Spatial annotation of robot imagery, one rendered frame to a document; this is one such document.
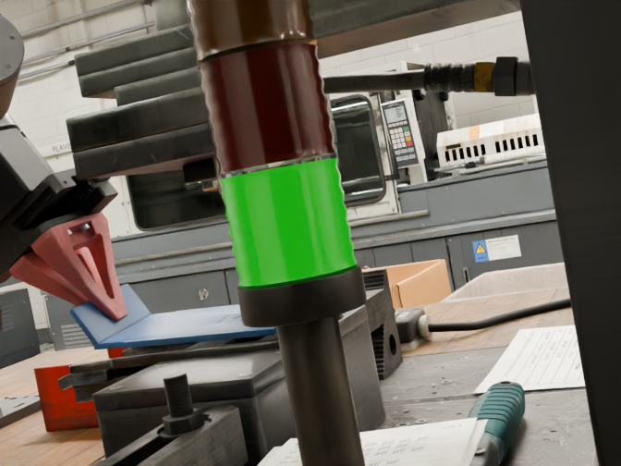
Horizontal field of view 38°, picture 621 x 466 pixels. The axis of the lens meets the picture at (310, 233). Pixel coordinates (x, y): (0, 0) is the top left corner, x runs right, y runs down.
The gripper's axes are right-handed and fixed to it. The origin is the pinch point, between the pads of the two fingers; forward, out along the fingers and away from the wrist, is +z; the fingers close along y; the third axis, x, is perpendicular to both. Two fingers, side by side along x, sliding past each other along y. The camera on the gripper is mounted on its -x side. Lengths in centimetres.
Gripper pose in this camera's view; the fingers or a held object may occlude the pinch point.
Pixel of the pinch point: (112, 312)
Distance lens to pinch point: 64.8
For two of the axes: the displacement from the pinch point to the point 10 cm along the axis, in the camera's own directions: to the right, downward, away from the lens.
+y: 7.0, -5.9, -3.9
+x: 3.4, -2.1, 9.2
